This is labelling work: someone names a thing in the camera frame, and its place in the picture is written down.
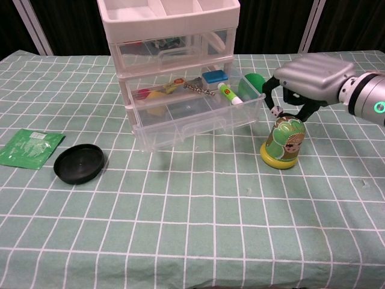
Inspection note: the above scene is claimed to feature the orange green sticker toy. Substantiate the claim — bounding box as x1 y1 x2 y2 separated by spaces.
164 77 186 94

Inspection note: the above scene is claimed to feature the white drawer organizer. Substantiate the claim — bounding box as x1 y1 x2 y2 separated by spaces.
96 0 241 135

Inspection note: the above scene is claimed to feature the green checked tablecloth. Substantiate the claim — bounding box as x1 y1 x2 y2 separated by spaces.
0 49 385 289

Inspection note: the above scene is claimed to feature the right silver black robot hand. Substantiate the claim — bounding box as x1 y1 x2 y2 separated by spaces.
261 54 356 123

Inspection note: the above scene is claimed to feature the blue small box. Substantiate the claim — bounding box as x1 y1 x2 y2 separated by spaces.
202 69 227 85

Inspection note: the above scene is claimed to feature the yellow plastic piece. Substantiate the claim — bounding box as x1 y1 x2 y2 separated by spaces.
146 91 169 117

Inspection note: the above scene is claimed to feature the metal chain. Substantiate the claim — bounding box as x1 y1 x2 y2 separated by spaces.
183 80 217 97

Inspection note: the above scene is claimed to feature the black round lid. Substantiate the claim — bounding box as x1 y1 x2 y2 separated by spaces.
53 144 105 185

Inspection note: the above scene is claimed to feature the white frame post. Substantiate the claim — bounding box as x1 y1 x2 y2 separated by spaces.
13 0 55 55
299 0 327 54

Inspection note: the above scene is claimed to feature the yellow-green tape roll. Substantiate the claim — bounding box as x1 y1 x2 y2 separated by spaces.
260 116 305 169

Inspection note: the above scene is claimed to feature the green white glue stick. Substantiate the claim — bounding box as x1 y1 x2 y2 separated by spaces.
217 82 244 106

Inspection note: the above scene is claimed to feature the green ball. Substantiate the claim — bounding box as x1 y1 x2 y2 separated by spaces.
239 73 266 98

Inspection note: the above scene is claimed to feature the dark green small item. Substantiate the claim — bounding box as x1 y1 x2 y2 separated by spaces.
153 37 185 49

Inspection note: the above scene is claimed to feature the green foil packet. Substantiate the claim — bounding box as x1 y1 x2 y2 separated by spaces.
0 128 66 170

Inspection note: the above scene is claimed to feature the clear plastic drawer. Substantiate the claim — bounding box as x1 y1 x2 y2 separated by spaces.
115 29 234 73

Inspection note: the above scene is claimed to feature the red plastic piece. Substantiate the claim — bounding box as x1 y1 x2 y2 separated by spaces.
137 88 154 102

